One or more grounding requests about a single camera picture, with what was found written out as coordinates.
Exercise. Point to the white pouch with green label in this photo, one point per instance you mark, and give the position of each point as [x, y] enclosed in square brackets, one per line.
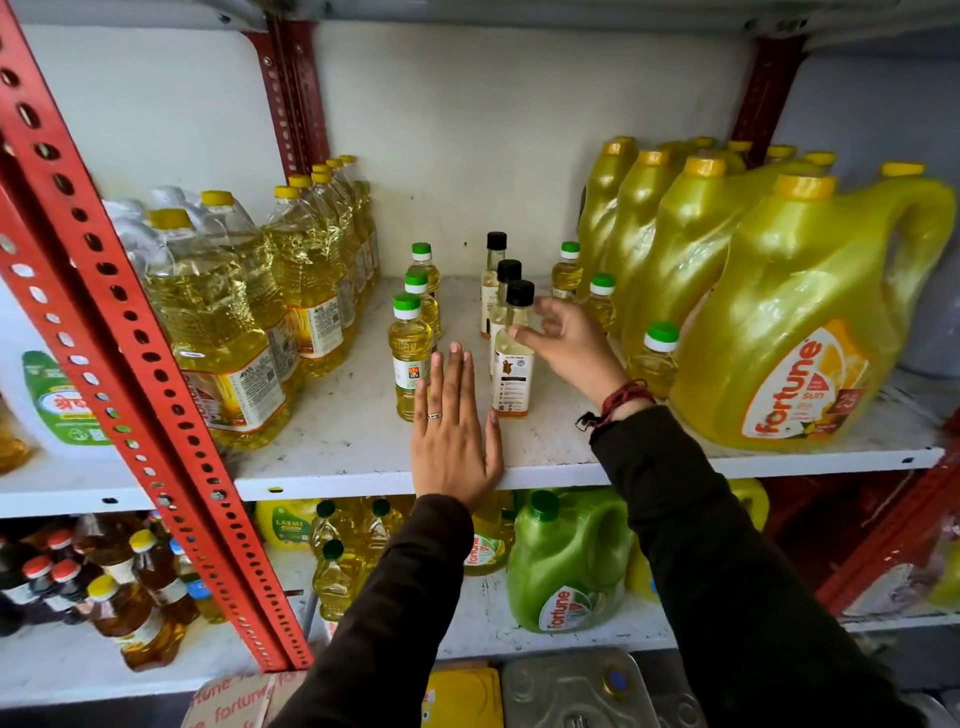
[52, 397]

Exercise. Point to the silver metal tin can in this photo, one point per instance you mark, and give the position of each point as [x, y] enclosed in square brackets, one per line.
[570, 690]

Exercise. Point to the person's left middle finger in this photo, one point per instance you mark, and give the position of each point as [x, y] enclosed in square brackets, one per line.
[454, 382]

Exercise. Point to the medium green-capped oil bottle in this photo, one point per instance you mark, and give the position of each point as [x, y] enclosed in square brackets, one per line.
[381, 525]
[330, 525]
[335, 581]

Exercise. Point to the grey top shelf board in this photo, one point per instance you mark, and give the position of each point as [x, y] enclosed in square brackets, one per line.
[487, 11]

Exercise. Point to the yellow bottle with red label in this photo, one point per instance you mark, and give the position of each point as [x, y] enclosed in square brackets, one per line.
[487, 544]

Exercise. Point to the group of dark oil bottles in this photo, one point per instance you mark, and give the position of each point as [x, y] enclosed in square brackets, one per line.
[127, 592]

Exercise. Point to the small black-capped oil bottle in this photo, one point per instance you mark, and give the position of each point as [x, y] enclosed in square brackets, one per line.
[504, 289]
[513, 379]
[491, 277]

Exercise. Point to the yellow jug with green label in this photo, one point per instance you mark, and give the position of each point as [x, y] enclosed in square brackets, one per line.
[285, 523]

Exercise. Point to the group of yellow oil jugs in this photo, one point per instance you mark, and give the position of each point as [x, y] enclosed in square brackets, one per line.
[795, 300]

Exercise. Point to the small green-capped oil bottle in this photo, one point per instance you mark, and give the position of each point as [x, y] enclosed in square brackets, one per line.
[656, 364]
[600, 304]
[409, 360]
[566, 274]
[424, 266]
[424, 304]

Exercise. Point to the yellow tin can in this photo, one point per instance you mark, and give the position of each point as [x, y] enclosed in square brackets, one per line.
[461, 701]

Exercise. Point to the red perforated shelf post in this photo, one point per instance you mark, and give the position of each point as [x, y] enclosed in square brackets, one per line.
[885, 540]
[769, 90]
[90, 405]
[292, 97]
[112, 247]

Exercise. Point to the person's left forearm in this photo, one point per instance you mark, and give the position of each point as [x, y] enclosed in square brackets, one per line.
[382, 622]

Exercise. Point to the person's right hand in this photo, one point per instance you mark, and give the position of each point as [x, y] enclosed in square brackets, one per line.
[577, 349]

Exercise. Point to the row of yellow-capped clear bottles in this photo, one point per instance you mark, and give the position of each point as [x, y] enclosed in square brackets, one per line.
[232, 315]

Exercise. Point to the white shelf board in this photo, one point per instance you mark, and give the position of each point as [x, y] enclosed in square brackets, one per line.
[67, 667]
[480, 622]
[352, 442]
[67, 487]

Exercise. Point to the person's left little finger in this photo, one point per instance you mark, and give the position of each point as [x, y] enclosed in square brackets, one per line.
[419, 405]

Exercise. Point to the person's left hand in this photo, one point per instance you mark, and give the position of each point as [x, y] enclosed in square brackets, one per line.
[454, 450]

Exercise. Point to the person's right forearm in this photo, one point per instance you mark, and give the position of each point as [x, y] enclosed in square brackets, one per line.
[735, 592]

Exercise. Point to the green oil jug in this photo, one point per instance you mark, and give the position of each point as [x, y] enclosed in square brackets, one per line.
[562, 562]

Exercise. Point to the person's right thumb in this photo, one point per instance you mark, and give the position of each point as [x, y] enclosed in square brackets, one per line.
[529, 337]

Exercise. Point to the person's left thumb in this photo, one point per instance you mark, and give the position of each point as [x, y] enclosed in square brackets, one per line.
[495, 446]

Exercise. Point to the cardboard box with red print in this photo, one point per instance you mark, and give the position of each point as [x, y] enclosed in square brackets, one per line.
[240, 701]

